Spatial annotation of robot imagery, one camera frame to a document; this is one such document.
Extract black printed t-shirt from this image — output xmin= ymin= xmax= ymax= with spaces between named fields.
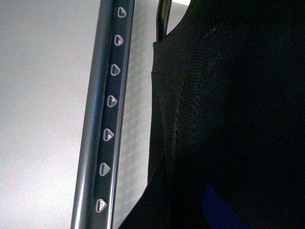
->
xmin=121 ymin=0 xmax=305 ymax=229

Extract grey metal drying rack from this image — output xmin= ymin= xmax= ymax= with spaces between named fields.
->
xmin=71 ymin=0 xmax=134 ymax=229

